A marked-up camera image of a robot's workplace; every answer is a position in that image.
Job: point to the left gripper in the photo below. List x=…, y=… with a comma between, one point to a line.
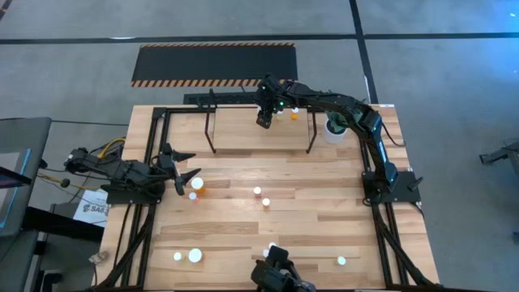
x=165, y=166

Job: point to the large white-capped medicine bottle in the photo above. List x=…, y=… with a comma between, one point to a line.
x=195, y=255

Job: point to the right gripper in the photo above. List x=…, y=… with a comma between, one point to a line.
x=271, y=92

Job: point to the black aluminium table frame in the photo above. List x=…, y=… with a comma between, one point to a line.
x=182, y=109

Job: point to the dark monitor screen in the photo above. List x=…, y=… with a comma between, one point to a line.
x=12, y=203

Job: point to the large orange medicine bottle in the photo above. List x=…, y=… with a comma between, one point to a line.
x=197, y=183

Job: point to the black hazard-striped floor mat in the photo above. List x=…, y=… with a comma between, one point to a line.
x=215, y=63

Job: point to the wooden shelf black metal frame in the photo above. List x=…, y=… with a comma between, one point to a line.
x=239, y=134

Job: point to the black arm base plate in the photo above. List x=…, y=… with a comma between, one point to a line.
x=407, y=188
x=134, y=198

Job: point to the small yellow medicine bottle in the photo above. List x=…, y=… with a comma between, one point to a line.
x=279, y=117

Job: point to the black round knob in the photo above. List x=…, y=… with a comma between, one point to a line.
x=65, y=183

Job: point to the black floor grate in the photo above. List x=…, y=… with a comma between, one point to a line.
x=219, y=98

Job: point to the small white-capped medicine bottle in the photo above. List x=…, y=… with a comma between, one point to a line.
x=177, y=256
x=341, y=260

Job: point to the green plant in white pot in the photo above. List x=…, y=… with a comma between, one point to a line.
x=334, y=136

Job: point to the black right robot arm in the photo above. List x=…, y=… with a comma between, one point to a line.
x=344, y=103

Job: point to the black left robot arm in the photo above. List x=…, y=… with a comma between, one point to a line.
x=121, y=170

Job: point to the brown crumpled lump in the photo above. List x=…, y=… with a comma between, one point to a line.
x=99, y=256

